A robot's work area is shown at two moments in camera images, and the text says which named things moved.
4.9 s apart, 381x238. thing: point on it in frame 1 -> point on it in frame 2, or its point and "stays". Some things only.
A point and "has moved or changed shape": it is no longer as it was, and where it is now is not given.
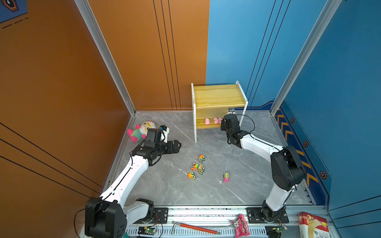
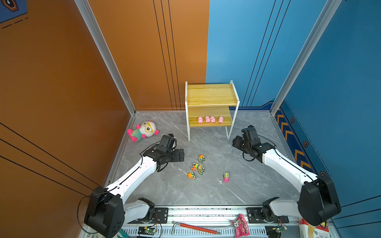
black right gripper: (222, 127) -> (236, 141)
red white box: (312, 226) stays
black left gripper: (176, 148) -> (177, 157)
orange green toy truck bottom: (191, 175) stays
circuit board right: (279, 228) stays
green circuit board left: (147, 230) stays
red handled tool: (194, 227) stays
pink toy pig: (216, 120) has moved or changed shape
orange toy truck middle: (194, 166) stays
